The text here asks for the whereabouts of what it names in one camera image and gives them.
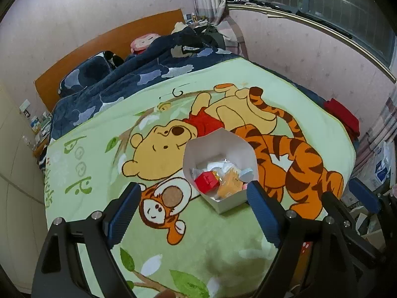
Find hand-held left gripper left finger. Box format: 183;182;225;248
31;182;142;298

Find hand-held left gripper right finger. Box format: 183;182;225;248
246;180;357;298

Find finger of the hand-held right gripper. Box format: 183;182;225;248
321;192;387;269
348;178;397;227

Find orange carton box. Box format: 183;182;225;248
217;171;245;199

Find red cube box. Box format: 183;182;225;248
195;171;219;193

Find white pouch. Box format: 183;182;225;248
201;160;230;173

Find white paper box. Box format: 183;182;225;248
182;127;259;215

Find plastic bags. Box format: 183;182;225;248
357;99;397;190

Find red cloth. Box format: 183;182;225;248
324;98;360;137

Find green cartoon printed blanket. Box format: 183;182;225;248
45;57;357;298

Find cream wardrobe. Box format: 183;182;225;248
0;84;47;292

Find wooden nightstand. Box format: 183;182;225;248
33;137;50;159

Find navy blue pillow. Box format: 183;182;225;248
57;54;114;97

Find navy blue patterned duvet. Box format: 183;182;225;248
51;26;249;140

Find black and white plush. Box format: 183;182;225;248
104;50;125;69

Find pink plush toy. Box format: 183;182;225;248
130;34;159;53

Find orange wooden headboard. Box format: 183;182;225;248
34;9;187;112

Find pile of dark clothes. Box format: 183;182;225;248
194;25;227;47

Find window with grille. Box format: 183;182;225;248
226;0;397;66

